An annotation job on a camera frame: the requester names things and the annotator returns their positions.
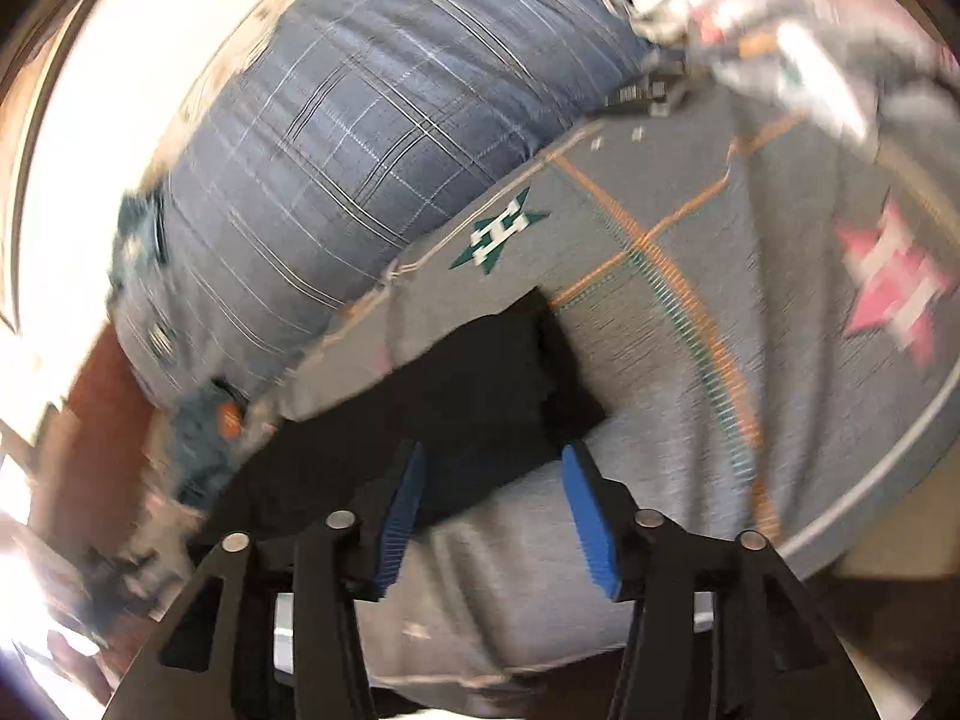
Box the black remote control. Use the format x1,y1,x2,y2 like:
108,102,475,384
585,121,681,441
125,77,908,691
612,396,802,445
604,52,687,117

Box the blue jeans with leather patch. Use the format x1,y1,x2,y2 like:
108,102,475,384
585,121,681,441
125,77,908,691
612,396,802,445
109,191,252,511

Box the grey star-print bedsheet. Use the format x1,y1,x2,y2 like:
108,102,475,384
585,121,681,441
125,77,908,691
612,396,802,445
247,82,960,698

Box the blue plaid pillow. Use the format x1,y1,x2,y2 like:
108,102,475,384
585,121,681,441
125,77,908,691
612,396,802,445
112,0,661,406

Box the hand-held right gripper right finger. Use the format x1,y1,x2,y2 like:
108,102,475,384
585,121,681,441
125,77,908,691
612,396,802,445
561,442,878,720

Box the pile of clear plastic bags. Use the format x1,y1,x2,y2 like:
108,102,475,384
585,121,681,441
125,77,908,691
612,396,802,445
619,0,953,166

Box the black pants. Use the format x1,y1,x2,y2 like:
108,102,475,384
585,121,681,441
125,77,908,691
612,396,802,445
195,289,610,541

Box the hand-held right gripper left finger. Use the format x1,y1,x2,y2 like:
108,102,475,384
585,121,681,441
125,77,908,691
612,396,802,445
101,439,430,720

